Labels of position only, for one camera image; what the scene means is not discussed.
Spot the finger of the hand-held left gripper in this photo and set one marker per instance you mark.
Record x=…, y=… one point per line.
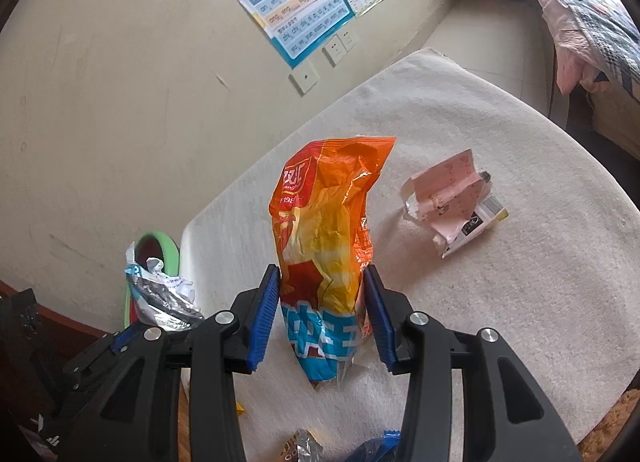
x=125, y=338

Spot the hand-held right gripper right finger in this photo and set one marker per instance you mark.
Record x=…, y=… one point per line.
x=380, y=317

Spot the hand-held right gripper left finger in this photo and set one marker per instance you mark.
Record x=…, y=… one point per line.
x=265, y=317

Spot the pile of wrappers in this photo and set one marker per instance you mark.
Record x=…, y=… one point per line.
x=160, y=292

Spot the green rimmed red bin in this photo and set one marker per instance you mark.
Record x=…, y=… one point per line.
x=167, y=247

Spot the orange snack bag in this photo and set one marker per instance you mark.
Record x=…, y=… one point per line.
x=325, y=222

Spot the pink paper packet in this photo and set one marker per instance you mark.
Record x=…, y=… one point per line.
x=450, y=192

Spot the dark red wooden cabinet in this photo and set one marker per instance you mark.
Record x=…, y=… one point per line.
x=60, y=314

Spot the white table cloth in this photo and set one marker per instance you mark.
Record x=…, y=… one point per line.
x=500, y=317

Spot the silver gold wrapper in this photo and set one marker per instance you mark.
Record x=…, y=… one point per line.
x=302, y=447

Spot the pink bed skirt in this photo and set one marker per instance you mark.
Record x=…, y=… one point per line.
x=570, y=57

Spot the white wall socket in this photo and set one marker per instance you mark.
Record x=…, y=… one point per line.
x=347, y=39
x=304, y=78
x=334, y=52

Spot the blue alphabet wall poster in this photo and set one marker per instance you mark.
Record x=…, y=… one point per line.
x=280, y=2

